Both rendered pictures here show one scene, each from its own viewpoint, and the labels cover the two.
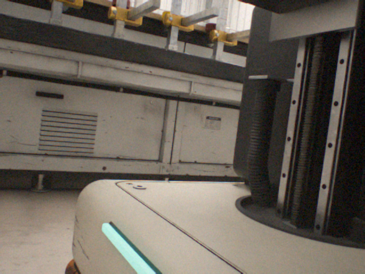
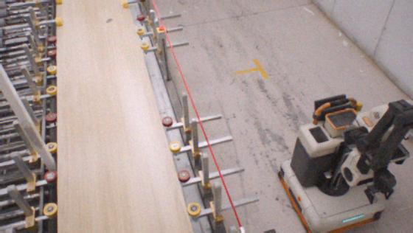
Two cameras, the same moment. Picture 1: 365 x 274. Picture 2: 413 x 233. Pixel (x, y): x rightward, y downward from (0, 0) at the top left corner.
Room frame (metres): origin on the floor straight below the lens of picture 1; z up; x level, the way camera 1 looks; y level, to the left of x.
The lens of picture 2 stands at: (1.17, 1.57, 2.80)
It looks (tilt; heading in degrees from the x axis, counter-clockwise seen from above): 46 degrees down; 284
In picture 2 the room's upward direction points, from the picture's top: 2 degrees counter-clockwise
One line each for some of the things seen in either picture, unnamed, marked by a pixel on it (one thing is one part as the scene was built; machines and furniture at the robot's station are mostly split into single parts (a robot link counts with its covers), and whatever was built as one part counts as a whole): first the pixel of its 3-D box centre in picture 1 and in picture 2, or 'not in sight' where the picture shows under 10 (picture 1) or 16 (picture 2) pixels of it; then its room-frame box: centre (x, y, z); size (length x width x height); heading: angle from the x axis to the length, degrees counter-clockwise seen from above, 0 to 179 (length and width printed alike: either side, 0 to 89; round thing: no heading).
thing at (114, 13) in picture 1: (125, 16); (205, 181); (1.51, 0.30, 0.80); 0.14 x 0.06 x 0.05; 119
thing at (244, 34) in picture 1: (234, 37); (193, 122); (1.70, -0.19, 0.82); 0.43 x 0.03 x 0.04; 29
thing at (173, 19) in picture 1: (178, 22); (195, 149); (1.63, 0.08, 0.83); 0.14 x 0.06 x 0.05; 119
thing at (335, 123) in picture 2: not in sight; (342, 123); (0.63, -0.34, 0.87); 0.23 x 0.15 x 0.11; 29
